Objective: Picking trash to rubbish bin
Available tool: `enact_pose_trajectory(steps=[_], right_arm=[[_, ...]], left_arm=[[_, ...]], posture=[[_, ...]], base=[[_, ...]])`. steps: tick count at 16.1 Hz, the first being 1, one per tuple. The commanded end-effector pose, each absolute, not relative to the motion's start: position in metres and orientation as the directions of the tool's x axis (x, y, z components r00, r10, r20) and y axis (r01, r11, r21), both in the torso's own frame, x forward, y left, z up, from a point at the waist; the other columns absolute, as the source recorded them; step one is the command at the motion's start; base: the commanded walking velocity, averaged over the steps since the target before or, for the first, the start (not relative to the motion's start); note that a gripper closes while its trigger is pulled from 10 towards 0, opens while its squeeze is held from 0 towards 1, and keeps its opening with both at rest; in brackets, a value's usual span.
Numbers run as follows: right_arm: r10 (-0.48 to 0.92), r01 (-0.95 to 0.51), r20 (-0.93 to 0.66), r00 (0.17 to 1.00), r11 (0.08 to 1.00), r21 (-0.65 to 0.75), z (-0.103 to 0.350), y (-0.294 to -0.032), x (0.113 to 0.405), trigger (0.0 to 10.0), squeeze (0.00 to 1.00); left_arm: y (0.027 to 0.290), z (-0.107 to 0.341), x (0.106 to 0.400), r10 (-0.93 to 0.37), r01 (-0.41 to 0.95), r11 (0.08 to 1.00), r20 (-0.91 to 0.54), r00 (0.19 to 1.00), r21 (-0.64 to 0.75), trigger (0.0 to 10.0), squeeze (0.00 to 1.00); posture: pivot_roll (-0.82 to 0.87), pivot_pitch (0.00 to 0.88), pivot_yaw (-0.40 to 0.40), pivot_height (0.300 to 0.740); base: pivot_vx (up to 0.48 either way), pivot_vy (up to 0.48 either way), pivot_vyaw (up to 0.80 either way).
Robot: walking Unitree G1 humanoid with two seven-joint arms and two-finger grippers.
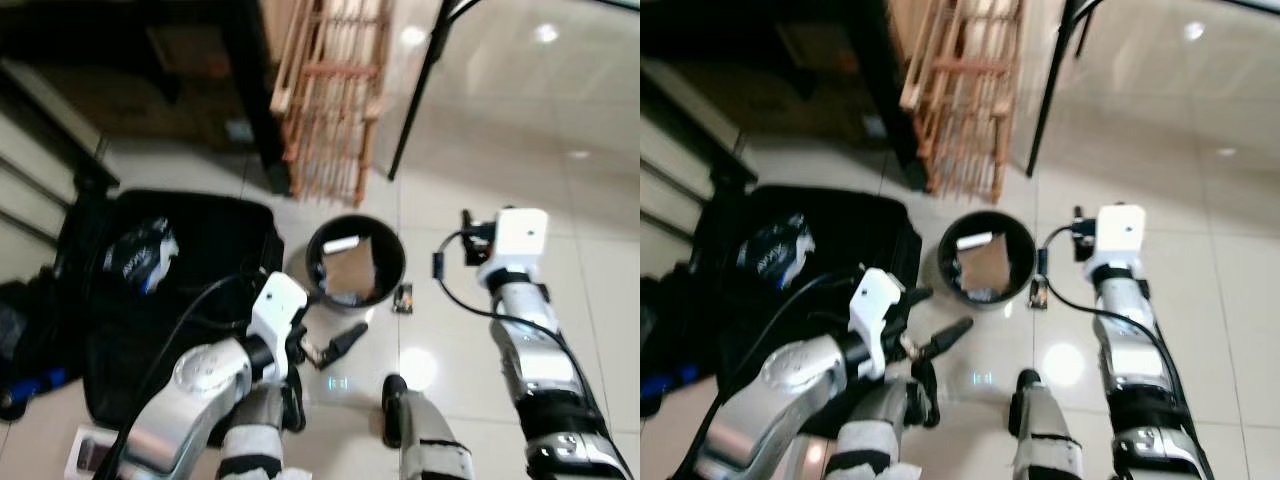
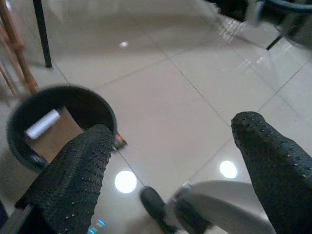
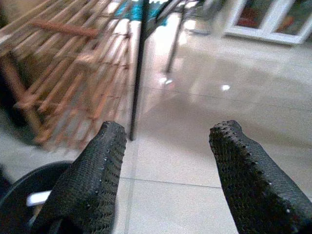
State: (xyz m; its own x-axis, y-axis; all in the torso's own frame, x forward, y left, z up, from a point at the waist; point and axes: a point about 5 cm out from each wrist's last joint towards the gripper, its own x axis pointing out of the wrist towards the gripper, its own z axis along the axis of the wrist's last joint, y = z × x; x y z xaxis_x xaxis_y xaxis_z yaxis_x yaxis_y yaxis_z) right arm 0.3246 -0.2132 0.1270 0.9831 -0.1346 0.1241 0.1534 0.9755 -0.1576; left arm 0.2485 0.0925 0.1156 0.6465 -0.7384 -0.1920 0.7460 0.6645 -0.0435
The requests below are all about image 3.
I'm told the white window frame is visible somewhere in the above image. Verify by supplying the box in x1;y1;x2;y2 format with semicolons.
224;0;312;46

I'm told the grey table with black legs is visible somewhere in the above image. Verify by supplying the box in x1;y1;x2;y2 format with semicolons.
129;0;213;141

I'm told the brown wooden slat rack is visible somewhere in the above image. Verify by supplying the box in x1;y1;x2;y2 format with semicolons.
0;0;134;151

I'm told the small white flat trash piece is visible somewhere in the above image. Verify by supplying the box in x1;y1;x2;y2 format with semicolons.
26;191;52;207

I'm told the teal floor mat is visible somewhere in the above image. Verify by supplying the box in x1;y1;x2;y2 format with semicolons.
114;0;169;25

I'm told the round black rubbish bin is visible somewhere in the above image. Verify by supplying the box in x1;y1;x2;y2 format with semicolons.
0;160;74;234

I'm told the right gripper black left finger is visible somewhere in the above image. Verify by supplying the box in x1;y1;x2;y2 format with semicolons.
30;120;127;234

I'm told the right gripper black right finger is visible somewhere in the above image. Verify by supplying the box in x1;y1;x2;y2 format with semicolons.
209;119;312;234

